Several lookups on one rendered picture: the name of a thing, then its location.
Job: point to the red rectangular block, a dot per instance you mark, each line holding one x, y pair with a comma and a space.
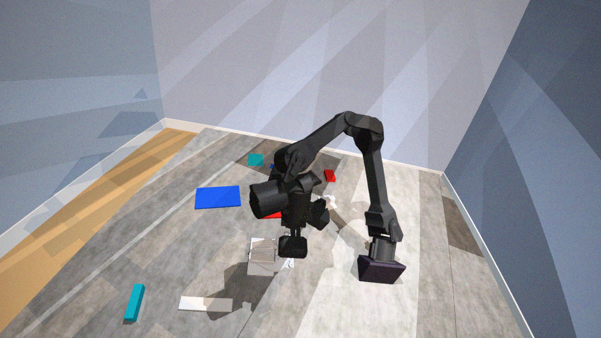
329, 175

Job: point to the cyan rectangular bar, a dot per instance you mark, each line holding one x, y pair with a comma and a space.
133, 307

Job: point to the blue flat rectangular plate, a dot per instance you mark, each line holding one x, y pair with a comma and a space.
215, 197

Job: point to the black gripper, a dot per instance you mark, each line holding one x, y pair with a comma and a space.
293, 246

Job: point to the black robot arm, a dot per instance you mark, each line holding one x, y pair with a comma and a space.
286, 187

